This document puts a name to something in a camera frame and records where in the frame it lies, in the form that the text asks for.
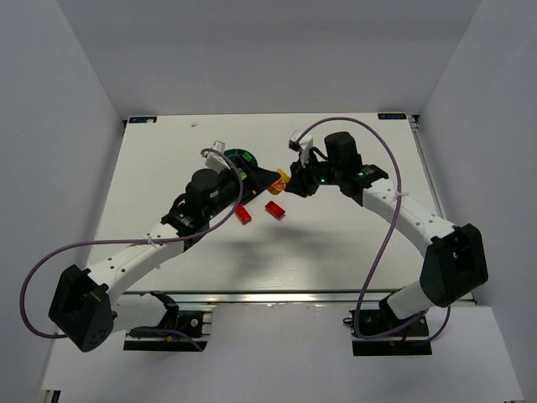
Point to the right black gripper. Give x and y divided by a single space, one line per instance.
305 175

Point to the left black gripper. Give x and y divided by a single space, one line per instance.
250 179

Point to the yellow orange lego figure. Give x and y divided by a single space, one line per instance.
279 185

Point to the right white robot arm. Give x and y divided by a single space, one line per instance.
454 259

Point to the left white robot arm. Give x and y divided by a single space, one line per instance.
92 303

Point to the left red lego brick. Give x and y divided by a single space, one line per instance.
243 215

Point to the red lego brick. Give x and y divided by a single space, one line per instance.
243 215
275 210

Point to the right red lego brick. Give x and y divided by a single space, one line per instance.
275 210

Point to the teal round divided container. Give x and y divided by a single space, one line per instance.
236 154

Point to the right blue corner label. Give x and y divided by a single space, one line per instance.
392 116

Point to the blue corner label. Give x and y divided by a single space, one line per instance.
392 116
142 120

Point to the left blue corner label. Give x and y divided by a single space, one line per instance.
142 120

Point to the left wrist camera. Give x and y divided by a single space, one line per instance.
216 161

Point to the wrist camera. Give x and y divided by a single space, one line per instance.
301 143
216 161

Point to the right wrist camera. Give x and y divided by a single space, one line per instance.
301 143

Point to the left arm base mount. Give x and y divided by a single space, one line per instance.
188 331

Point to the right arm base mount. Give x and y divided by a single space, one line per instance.
411 341

